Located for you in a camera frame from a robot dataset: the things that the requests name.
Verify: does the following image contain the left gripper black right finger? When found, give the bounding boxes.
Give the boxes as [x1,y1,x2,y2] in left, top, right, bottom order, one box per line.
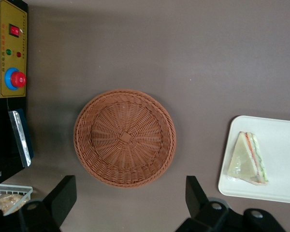
[175,175,235,232]

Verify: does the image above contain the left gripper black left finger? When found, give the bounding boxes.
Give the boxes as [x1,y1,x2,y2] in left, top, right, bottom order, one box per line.
[18,175,78,232]

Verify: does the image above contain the triangle sandwich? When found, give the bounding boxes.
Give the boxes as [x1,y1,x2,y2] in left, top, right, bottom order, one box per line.
[227,131,269,187]

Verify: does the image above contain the round brown wicker basket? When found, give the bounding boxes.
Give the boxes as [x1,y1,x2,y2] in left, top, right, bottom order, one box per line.
[73,88,177,189]

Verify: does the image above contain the beige plastic tray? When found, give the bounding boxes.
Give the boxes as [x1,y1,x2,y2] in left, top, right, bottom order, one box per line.
[218,115,290,205]

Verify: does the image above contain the clear bag of fried snacks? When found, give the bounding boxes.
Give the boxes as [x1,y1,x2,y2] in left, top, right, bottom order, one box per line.
[0,193,29,216]

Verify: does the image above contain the black machine with yellow panel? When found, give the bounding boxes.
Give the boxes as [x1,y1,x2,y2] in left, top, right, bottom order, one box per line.
[0,0,35,187]

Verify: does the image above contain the white wire rack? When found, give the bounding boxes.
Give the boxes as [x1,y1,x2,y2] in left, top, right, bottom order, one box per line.
[0,184,34,215]

